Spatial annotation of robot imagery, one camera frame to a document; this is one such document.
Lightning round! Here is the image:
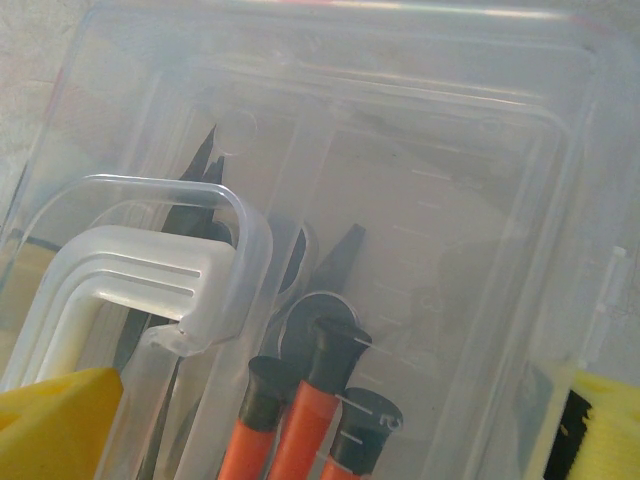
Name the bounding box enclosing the orange black handle screwdriver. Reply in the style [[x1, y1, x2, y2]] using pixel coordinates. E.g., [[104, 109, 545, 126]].
[[214, 354, 297, 480], [319, 387, 405, 480], [267, 318, 374, 480]]

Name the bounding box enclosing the clear plastic toolbox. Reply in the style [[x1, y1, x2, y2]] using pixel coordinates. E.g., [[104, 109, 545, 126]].
[[0, 0, 640, 480]]

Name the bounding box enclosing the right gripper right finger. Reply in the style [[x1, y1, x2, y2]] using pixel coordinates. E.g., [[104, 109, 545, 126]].
[[542, 370, 640, 480]]

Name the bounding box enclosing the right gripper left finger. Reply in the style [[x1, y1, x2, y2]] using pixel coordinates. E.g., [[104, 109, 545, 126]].
[[0, 367, 124, 480]]

